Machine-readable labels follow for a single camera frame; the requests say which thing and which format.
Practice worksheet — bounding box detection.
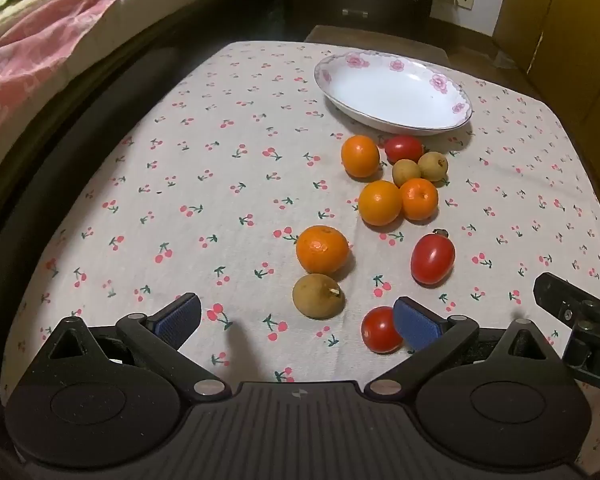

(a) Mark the small round red tomato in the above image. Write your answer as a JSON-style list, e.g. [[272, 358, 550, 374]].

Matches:
[[361, 306, 403, 354]]

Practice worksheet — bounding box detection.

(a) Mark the oval red tomato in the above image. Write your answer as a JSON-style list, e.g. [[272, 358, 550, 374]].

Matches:
[[411, 229, 455, 286]]

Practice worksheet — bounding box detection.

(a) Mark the large brown longan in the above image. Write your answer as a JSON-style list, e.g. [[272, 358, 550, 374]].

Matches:
[[291, 273, 346, 320]]

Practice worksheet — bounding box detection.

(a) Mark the large orange tangerine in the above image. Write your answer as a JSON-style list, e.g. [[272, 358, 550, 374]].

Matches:
[[296, 226, 350, 274]]

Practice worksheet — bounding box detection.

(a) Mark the cherry print tablecloth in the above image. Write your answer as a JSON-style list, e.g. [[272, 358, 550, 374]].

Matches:
[[1, 42, 600, 394]]

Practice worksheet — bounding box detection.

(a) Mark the white floral plate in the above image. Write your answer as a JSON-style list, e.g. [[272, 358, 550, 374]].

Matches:
[[314, 51, 472, 136]]

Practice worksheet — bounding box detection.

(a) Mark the wooden wardrobe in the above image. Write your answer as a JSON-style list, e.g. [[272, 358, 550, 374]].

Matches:
[[493, 0, 600, 169]]

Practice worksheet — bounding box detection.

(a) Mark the pink floral blanket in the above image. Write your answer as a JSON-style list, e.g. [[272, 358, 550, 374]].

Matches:
[[0, 0, 167, 146]]

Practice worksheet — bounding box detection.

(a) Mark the beige mattress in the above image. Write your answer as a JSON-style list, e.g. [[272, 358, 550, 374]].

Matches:
[[0, 0, 276, 196]]

